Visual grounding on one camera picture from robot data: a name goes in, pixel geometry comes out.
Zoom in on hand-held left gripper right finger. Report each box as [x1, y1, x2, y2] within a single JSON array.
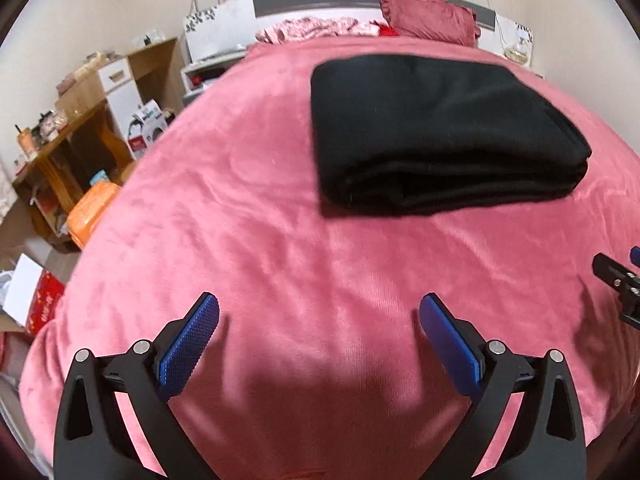
[[419, 293, 588, 480]]

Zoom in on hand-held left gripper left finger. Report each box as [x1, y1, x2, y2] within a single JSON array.
[[52, 291, 221, 480]]

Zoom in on black pants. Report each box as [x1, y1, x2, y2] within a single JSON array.
[[310, 55, 593, 217]]

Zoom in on pink plush blanket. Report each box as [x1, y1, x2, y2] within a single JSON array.
[[19, 35, 640, 480]]

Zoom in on red box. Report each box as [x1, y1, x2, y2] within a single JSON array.
[[25, 270, 67, 336]]

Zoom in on orange bag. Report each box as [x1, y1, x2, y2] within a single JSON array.
[[65, 182, 123, 251]]

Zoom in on white cardboard box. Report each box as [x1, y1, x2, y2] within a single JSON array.
[[4, 254, 43, 328]]

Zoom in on white printed appliance box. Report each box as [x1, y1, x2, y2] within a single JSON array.
[[127, 101, 173, 161]]

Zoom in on striped window curtain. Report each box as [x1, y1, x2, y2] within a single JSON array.
[[0, 160, 18, 221]]

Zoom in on white drawer unit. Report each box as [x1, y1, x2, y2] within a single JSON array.
[[97, 57, 140, 133]]

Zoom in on white bedside panel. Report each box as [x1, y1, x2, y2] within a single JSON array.
[[494, 12, 535, 58]]

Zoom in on white nightstand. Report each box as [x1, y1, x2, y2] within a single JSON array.
[[179, 49, 248, 106]]

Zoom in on wooden desk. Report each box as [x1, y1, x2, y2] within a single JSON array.
[[10, 37, 183, 253]]

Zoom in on white panel with leaf decals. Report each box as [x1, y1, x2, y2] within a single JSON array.
[[184, 0, 257, 61]]

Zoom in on red ruffled pillow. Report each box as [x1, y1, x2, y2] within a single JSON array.
[[379, 0, 482, 48]]

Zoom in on pink patterned cloth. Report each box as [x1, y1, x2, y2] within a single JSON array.
[[255, 16, 381, 45]]

